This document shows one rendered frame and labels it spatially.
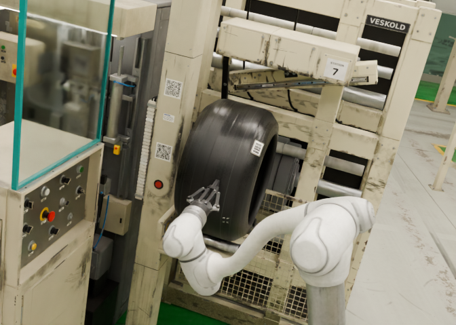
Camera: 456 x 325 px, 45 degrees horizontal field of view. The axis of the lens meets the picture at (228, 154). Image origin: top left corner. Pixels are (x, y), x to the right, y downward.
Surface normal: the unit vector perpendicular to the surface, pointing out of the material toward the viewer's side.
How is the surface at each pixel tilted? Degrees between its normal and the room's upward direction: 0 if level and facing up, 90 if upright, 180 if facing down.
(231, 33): 90
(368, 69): 90
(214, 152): 57
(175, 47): 90
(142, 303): 90
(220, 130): 38
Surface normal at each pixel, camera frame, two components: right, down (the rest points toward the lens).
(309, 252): -0.48, 0.15
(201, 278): -0.29, 0.40
